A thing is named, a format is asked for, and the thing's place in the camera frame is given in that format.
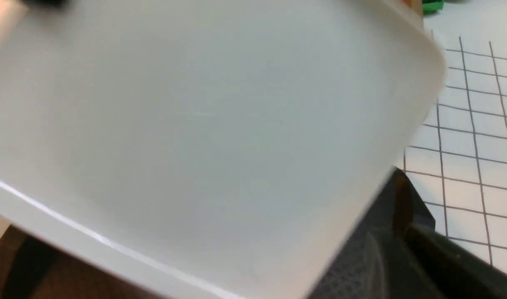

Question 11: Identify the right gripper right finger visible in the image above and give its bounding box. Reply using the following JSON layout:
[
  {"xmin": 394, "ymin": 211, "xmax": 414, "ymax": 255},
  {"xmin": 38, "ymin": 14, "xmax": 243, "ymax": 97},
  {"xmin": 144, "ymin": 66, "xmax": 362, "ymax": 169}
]
[{"xmin": 403, "ymin": 225, "xmax": 507, "ymax": 299}]

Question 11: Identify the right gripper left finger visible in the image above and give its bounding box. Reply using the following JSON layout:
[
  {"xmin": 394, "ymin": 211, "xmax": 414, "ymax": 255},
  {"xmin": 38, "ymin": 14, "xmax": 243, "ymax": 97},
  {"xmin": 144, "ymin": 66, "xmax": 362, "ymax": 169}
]
[{"xmin": 309, "ymin": 227, "xmax": 403, "ymax": 299}]

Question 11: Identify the large white rectangular plate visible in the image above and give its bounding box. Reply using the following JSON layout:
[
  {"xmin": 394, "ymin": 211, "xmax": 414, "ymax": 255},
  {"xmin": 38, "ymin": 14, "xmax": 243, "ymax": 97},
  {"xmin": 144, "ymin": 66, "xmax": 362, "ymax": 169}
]
[{"xmin": 0, "ymin": 0, "xmax": 447, "ymax": 299}]

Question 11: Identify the white checkered tablecloth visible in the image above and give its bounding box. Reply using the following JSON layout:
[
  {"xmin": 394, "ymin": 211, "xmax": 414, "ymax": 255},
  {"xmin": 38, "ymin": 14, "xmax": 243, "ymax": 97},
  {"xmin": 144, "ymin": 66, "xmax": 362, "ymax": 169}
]
[{"xmin": 396, "ymin": 0, "xmax": 507, "ymax": 274}]

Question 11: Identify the green cloth backdrop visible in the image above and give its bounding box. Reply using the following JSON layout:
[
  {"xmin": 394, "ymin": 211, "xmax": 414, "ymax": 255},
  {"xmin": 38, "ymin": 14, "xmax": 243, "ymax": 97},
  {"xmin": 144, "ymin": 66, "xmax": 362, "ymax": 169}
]
[{"xmin": 421, "ymin": 0, "xmax": 478, "ymax": 16}]

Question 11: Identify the brown plastic bin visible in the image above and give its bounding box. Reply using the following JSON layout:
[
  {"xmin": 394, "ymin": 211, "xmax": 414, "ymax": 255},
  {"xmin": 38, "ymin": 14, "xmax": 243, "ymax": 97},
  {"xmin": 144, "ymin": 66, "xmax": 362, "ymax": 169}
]
[{"xmin": 398, "ymin": 0, "xmax": 424, "ymax": 18}]

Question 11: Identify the black serving tray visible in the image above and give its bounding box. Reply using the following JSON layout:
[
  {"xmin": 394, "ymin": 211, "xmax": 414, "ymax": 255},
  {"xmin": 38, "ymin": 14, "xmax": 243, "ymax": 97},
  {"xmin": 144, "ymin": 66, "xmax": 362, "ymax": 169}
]
[{"xmin": 0, "ymin": 168, "xmax": 436, "ymax": 299}]

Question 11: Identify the large white plastic bin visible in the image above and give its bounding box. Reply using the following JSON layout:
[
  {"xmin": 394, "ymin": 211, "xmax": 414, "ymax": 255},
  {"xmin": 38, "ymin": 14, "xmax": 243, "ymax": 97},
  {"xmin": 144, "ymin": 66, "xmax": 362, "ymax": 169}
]
[{"xmin": 0, "ymin": 0, "xmax": 28, "ymax": 44}]

